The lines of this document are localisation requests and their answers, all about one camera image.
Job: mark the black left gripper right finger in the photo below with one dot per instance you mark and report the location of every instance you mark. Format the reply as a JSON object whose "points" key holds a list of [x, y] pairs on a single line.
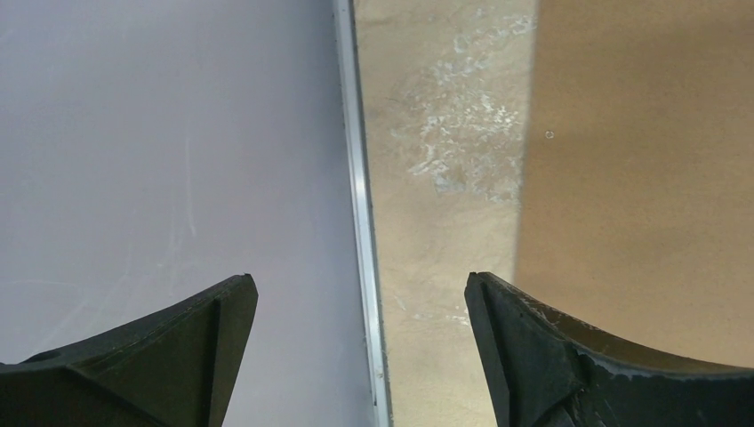
{"points": [[544, 367]]}

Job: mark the aluminium extrusion frame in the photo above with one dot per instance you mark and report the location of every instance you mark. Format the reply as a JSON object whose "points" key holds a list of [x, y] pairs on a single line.
{"points": [[354, 125]]}

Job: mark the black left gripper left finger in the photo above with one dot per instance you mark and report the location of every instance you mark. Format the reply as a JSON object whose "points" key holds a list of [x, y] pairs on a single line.
{"points": [[175, 367]]}

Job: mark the brown backing board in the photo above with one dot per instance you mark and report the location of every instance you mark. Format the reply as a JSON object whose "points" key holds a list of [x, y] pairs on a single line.
{"points": [[637, 208]]}

